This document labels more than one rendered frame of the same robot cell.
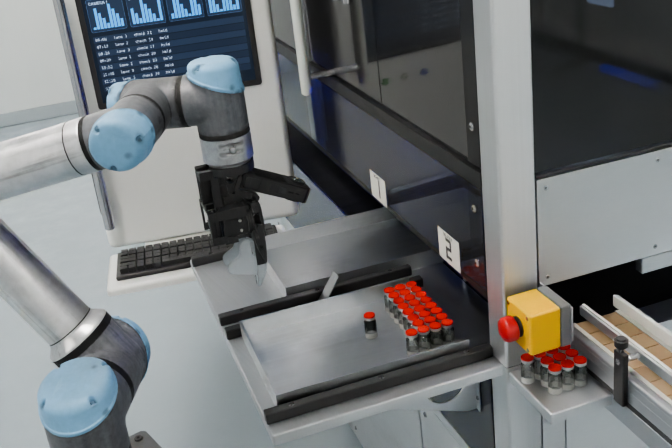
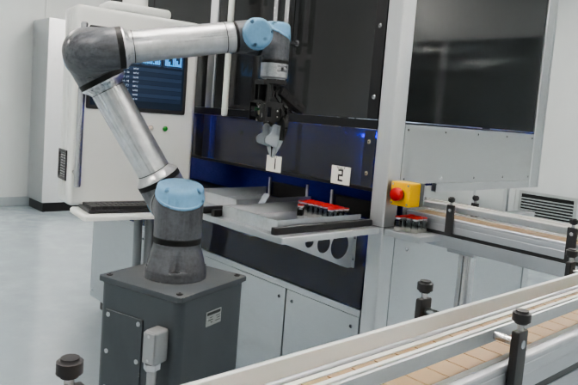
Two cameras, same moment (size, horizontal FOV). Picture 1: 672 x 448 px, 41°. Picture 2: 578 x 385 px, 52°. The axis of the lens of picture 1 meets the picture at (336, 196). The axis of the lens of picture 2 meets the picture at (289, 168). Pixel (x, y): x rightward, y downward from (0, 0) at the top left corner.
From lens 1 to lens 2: 100 cm
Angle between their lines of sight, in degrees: 30
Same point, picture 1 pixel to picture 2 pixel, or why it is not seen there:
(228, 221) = (272, 109)
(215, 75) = (285, 27)
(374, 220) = (255, 193)
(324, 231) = (230, 193)
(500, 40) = (402, 47)
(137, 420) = (15, 371)
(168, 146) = not seen: hidden behind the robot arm
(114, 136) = (261, 27)
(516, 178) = (399, 119)
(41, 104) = not seen: outside the picture
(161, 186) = (111, 167)
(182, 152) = not seen: hidden behind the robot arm
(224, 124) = (283, 54)
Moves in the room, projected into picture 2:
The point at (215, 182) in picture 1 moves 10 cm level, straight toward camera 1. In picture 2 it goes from (269, 87) to (289, 87)
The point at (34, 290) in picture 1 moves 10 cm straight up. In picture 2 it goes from (146, 137) to (149, 97)
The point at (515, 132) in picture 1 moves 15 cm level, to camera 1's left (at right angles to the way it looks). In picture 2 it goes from (402, 95) to (359, 91)
